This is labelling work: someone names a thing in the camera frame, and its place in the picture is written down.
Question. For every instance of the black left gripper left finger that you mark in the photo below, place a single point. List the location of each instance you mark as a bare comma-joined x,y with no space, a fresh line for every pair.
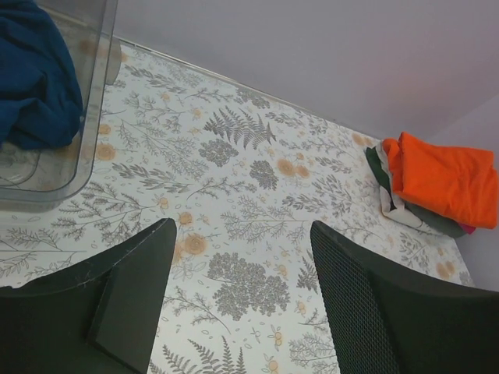
97,316

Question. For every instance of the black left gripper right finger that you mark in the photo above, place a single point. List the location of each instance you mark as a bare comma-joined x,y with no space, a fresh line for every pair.
387,318

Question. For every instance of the blue Mickey print t-shirt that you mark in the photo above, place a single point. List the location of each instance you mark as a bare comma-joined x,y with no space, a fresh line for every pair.
41,101

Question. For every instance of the white folded t-shirt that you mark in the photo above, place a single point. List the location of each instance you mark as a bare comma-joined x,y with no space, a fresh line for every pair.
392,207

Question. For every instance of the pink folded t-shirt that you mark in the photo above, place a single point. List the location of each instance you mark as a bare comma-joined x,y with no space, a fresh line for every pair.
467,229

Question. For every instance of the orange folded t-shirt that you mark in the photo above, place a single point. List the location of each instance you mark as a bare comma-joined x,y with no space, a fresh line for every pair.
459,183

